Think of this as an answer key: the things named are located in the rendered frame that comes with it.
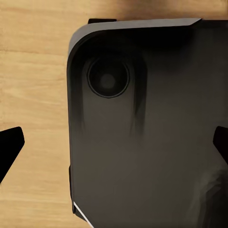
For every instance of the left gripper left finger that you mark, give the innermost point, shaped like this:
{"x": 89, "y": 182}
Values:
{"x": 11, "y": 142}

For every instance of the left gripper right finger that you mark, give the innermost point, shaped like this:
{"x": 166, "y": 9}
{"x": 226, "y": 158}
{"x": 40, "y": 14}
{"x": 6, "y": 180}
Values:
{"x": 220, "y": 141}

